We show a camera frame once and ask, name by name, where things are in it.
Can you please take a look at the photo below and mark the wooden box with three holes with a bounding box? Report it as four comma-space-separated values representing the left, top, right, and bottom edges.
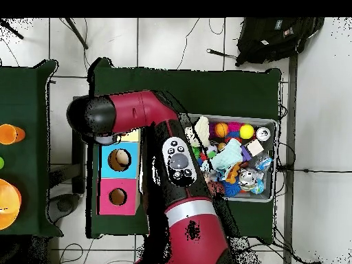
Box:
98, 131, 142, 217

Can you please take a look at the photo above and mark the clear mesh bin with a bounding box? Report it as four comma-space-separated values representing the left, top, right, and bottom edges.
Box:
184, 112, 279, 204

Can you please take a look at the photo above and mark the cream yellow cloth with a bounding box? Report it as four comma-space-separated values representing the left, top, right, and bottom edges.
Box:
186, 115, 211, 148

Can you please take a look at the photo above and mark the small orange basketball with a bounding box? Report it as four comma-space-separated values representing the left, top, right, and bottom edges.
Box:
214, 122, 230, 138

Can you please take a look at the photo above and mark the mint green cloth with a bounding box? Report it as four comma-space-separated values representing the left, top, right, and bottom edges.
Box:
211, 138, 244, 173

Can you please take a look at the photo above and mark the pink spiky ball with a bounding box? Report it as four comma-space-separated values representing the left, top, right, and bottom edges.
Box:
228, 121, 244, 138

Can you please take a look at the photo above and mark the silver drink can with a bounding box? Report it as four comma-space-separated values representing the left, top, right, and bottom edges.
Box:
239, 170, 259, 190

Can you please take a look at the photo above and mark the grey round base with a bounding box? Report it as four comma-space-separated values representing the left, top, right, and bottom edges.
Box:
48, 193, 80, 223

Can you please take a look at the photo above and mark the black backpack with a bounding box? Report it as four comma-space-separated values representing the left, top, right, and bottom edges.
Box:
235, 17, 325, 67

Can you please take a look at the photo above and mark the dark green side tablecloth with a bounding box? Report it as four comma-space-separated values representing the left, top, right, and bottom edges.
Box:
0, 59, 63, 237

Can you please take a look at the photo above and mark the black tripod leg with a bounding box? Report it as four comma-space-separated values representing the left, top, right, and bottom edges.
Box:
0, 19, 25, 41
65, 17, 89, 50

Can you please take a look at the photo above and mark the orange plastic cup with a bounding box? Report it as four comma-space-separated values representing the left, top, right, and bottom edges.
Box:
0, 124, 26, 146

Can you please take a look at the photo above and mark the orange plastic bowl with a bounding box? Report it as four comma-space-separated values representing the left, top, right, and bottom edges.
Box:
0, 178, 23, 231

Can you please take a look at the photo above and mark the black cable with plug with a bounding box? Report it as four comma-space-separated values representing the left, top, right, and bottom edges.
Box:
206, 48, 239, 61

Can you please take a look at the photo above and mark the thin black floor cable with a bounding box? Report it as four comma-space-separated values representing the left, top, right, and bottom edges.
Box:
175, 17, 201, 71

